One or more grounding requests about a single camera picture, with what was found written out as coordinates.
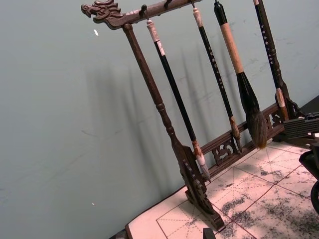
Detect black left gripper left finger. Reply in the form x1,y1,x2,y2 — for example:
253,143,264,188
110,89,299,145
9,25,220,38
115,229,132,239

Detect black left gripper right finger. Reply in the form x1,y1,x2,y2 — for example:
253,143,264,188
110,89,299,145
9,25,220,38
202,227,216,239

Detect white practice cloth red grid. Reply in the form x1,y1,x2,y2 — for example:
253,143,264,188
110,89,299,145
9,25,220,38
125,138,319,239

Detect black curved object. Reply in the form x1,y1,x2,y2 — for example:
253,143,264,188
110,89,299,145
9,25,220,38
298,146,319,215

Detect black ridged block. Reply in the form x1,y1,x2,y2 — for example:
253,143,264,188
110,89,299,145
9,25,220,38
283,112,319,140

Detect black brush with white stone ends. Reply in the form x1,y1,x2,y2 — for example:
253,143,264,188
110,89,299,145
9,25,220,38
146,19,212,183

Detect thin black brush white cap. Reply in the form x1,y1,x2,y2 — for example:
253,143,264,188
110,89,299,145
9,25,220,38
192,6,243,153

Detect carved dark wooden brush rack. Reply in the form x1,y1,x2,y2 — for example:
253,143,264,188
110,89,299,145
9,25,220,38
80,0,316,231

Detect black brush with brown ferrule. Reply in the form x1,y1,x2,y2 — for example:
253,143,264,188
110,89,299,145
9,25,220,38
252,0,290,120

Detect large brush with beige handle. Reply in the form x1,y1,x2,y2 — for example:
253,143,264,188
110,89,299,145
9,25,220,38
213,0,268,150

